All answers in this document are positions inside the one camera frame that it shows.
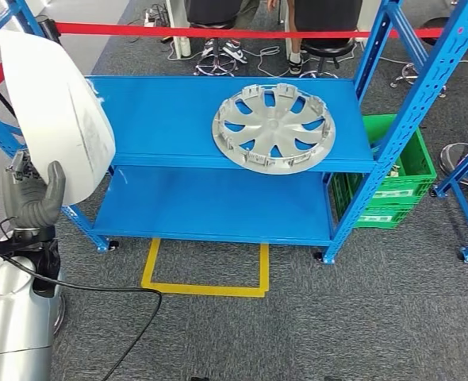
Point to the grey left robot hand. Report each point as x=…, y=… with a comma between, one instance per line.
x=28, y=202

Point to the white curved car part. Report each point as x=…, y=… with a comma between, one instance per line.
x=51, y=115

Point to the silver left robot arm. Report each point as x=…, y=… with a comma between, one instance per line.
x=19, y=326

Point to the white power strip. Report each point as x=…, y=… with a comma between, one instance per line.
x=150, y=22

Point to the white desk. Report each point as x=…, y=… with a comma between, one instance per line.
x=174, y=26
x=367, y=16

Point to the black stool chrome base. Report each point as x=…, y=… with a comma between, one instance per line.
x=329, y=48
x=212, y=25
x=436, y=22

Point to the person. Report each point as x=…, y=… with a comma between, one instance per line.
x=325, y=16
x=206, y=10

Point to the silver wheel cover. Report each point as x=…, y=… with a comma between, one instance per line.
x=273, y=126

